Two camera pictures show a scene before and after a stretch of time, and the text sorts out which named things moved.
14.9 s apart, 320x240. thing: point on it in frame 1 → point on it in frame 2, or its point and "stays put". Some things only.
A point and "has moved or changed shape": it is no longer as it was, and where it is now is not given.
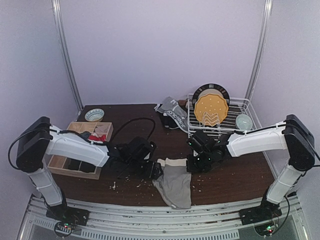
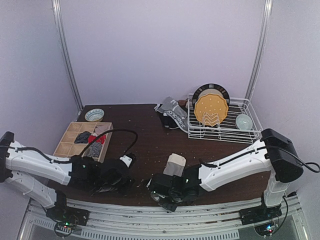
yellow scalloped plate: (211, 109) stays put
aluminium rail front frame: (150, 222) stays put
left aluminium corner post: (58, 21) stays put
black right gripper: (191, 165) → (164, 190)
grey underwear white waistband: (175, 185) has moved or changed shape
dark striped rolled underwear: (85, 135) stays put
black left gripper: (155, 170) → (116, 182)
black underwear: (168, 121) stays put
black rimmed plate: (211, 88) stays put
